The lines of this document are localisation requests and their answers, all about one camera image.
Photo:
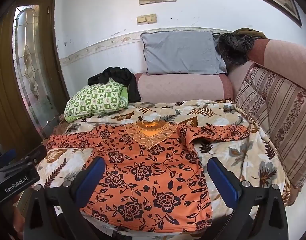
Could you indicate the grey pillow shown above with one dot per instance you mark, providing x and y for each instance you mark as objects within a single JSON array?
[{"x": 182, "y": 52}]

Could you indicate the black cloth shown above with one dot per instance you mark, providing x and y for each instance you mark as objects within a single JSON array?
[{"x": 119, "y": 75}]

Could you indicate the cream leaf print blanket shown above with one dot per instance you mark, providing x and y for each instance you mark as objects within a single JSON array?
[{"x": 253, "y": 159}]

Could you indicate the wooden glass door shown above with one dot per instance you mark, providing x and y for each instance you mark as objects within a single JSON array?
[{"x": 32, "y": 90}]

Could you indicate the yellow wall switch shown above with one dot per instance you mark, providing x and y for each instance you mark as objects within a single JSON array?
[{"x": 147, "y": 19}]

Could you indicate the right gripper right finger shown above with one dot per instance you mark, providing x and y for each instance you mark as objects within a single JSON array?
[{"x": 258, "y": 213}]

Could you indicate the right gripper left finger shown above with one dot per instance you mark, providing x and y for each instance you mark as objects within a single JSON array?
[{"x": 54, "y": 213}]

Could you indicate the striped beige cushion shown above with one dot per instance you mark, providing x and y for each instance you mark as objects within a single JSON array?
[{"x": 278, "y": 106}]

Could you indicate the orange black floral blouse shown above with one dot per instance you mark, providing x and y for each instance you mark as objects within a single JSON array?
[{"x": 153, "y": 179}]

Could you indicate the green white patterned pillow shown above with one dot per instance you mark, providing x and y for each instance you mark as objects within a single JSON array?
[{"x": 96, "y": 99}]

